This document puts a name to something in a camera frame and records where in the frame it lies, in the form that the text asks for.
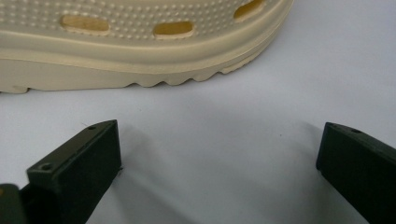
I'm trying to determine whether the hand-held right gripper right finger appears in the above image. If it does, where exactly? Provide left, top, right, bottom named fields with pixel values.
left=316, top=121, right=396, bottom=224

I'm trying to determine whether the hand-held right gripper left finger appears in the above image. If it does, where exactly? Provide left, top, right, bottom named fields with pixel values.
left=18, top=119, right=122, bottom=224

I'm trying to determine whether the beige clog shoe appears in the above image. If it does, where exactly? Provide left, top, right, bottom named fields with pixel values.
left=0, top=0, right=295, bottom=94

